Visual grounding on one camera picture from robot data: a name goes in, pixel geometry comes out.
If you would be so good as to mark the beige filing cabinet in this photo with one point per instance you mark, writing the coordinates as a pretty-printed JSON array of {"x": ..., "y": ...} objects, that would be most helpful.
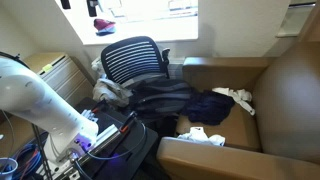
[{"x": 61, "y": 75}]

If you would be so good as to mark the crumpled white cloth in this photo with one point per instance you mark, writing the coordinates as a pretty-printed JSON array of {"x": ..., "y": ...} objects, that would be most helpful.
[{"x": 200, "y": 136}]

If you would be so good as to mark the black office chair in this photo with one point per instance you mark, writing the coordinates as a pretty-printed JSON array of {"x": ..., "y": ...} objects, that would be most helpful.
[{"x": 131, "y": 58}]

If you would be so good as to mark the black grey backpack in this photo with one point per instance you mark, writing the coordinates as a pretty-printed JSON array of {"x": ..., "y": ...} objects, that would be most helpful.
[{"x": 160, "y": 96}]

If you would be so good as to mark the green sticky note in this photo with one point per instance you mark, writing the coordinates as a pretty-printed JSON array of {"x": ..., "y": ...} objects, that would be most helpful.
[{"x": 47, "y": 67}]

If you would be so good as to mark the white paper cup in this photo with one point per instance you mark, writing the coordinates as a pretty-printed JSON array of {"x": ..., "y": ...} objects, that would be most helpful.
[{"x": 7, "y": 168}]

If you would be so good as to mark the navy blue clothing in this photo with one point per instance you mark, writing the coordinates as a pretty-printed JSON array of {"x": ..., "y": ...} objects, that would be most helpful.
[{"x": 208, "y": 106}]

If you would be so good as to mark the thin black metal stand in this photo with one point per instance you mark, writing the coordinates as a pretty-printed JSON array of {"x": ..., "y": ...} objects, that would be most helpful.
[{"x": 39, "y": 146}]

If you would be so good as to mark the black clamp orange tip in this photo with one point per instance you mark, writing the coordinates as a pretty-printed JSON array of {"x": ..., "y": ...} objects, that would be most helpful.
[
  {"x": 99, "y": 106},
  {"x": 128, "y": 121}
]

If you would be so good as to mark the silver aluminium rail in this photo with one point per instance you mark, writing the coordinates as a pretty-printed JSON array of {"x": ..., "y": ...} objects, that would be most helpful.
[{"x": 105, "y": 135}]

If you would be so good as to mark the tan leather armchair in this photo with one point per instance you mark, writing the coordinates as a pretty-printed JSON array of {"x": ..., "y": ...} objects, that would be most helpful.
[{"x": 286, "y": 100}]

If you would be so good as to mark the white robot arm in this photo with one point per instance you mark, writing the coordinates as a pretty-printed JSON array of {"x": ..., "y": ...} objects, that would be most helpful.
[{"x": 30, "y": 95}]

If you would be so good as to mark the black robot table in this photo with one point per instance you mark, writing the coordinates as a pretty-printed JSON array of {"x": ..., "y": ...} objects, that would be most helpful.
[{"x": 133, "y": 150}]

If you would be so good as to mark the red and blue item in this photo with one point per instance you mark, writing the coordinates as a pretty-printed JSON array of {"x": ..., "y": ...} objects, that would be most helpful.
[{"x": 104, "y": 24}]

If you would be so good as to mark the white bag behind chair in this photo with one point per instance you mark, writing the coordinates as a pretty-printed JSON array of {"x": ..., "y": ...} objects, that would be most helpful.
[{"x": 97, "y": 66}]

